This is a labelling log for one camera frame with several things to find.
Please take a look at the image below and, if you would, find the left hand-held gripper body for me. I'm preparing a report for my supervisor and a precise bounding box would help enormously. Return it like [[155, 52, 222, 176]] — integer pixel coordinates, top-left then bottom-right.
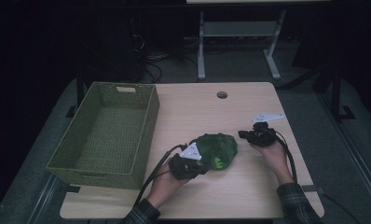
[[168, 142, 207, 181]]

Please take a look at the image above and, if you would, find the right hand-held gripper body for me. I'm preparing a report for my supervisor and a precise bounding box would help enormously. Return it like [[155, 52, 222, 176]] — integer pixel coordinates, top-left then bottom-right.
[[249, 113, 285, 148]]

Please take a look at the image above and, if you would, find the green fuzzy plush cloth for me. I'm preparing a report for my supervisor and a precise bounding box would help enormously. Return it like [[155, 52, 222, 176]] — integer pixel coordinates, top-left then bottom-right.
[[194, 132, 240, 172]]

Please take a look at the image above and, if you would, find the green woven basket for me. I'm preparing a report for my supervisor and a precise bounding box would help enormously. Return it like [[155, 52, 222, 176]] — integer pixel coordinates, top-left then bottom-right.
[[46, 81, 161, 190]]

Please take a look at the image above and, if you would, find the person's right hand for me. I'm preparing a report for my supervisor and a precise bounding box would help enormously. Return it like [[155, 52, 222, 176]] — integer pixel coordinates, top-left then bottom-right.
[[251, 139, 295, 185]]

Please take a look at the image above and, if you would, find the person's left hand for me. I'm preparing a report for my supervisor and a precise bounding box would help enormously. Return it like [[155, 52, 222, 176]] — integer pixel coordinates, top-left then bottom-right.
[[148, 161, 191, 209]]

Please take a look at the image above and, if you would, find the grey tape strip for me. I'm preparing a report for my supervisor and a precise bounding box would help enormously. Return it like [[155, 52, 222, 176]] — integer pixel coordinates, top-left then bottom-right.
[[302, 184, 325, 194]]

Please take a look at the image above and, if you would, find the black metal stand with foot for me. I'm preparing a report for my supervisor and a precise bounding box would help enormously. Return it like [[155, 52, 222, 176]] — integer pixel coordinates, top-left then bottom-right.
[[276, 60, 357, 121]]

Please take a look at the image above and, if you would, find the white metal stand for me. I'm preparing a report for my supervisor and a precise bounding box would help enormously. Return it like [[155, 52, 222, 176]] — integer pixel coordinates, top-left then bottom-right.
[[197, 9, 287, 82]]

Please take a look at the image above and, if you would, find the right hand-held gripper black cable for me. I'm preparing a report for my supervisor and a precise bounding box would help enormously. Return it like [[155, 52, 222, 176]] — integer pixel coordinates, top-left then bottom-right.
[[274, 130, 299, 184]]

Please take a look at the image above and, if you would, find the hand-held gripper black cable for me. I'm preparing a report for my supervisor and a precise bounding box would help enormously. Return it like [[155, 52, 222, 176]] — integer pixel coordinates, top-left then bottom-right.
[[274, 130, 299, 184], [132, 143, 188, 209]]

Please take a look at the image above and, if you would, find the left hand-held gripper black cable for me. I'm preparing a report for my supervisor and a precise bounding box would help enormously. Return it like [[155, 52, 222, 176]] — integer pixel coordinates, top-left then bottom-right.
[[132, 143, 188, 209]]

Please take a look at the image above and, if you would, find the aluminium floor rail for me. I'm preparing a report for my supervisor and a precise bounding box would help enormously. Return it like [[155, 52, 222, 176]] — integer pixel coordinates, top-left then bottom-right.
[[316, 91, 371, 217], [26, 174, 62, 224]]

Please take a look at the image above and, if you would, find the tangle of black floor cables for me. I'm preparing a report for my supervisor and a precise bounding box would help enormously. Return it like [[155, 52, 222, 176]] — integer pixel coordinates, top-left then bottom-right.
[[133, 32, 200, 84]]

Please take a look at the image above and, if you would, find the thin black floor cable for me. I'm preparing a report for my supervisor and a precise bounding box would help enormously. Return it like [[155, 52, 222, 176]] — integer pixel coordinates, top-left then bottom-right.
[[321, 192, 363, 224]]

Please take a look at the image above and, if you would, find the black metal post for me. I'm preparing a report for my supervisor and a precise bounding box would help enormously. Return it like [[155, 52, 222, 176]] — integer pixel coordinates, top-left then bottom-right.
[[64, 69, 86, 119]]

